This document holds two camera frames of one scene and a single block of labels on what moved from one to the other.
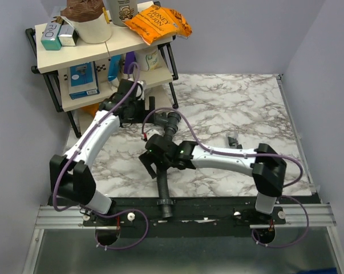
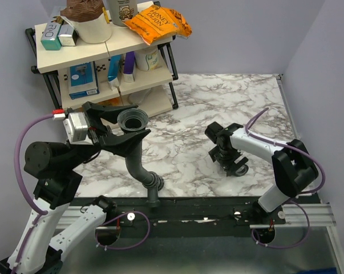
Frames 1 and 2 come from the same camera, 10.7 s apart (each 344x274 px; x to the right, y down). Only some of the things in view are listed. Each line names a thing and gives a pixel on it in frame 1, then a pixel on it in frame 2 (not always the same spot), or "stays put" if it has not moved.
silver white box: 65,35 stays put
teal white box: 50,39 stays put
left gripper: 140,119 -> 99,133
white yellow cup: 149,59 stays put
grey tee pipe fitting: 161,119 -> 153,189
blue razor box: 83,80 stays put
